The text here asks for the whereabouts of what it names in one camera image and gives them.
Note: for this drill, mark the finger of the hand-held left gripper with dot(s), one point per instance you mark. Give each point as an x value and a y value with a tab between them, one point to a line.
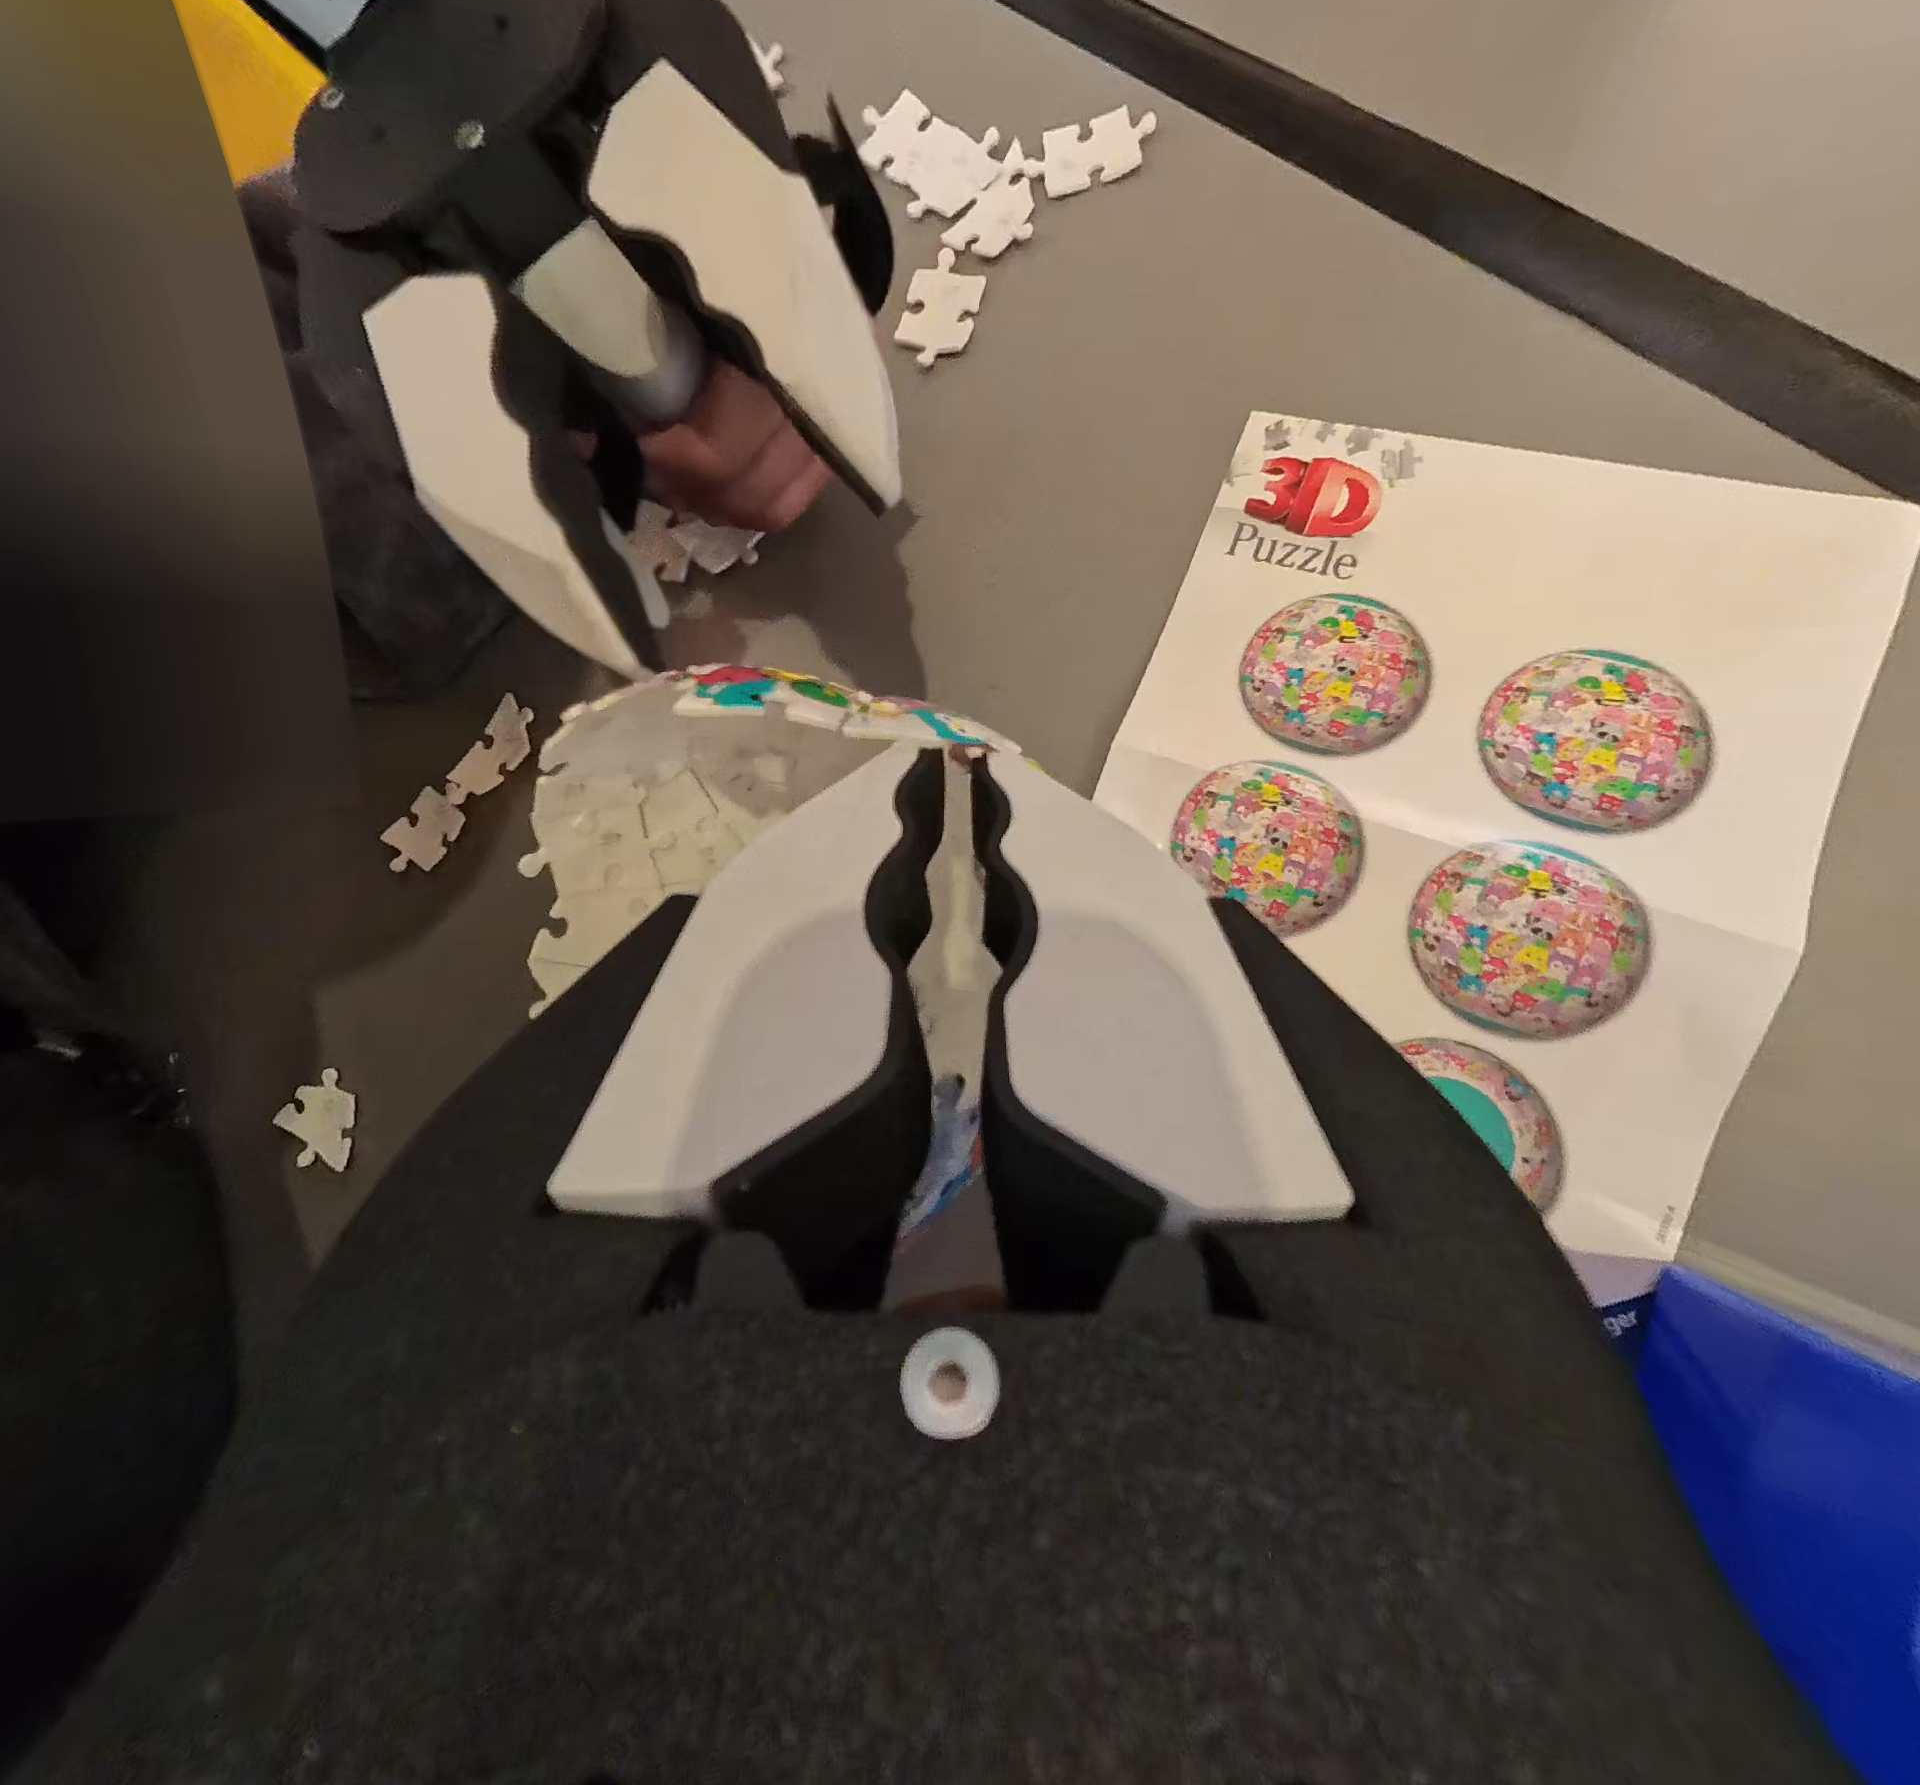
765	256
480	479

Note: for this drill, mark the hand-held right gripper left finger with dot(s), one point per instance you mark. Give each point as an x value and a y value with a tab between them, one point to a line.
720	1049

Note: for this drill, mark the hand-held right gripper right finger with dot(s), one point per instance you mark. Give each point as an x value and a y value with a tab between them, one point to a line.
1184	1049

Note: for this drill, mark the single white puzzle piece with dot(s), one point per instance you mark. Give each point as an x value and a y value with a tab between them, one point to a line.
319	1117
729	547
668	544

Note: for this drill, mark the partly built puzzle ball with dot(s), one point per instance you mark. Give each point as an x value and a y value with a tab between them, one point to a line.
630	824

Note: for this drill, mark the person's left forearm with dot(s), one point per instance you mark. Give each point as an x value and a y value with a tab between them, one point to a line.
406	584

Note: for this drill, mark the cluster of loose puzzle pieces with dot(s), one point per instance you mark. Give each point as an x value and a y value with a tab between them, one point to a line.
938	157

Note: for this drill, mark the joined white puzzle strip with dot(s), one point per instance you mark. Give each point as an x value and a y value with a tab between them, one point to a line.
458	779

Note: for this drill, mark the puzzle instruction sheet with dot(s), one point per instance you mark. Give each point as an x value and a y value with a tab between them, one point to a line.
1650	569

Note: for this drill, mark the person's left hand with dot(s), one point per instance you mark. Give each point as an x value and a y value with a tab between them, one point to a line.
734	464

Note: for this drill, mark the yellow object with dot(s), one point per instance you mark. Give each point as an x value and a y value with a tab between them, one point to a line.
225	60

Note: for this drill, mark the blue plastic bin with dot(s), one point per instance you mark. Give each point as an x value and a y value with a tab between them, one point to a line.
1786	1516

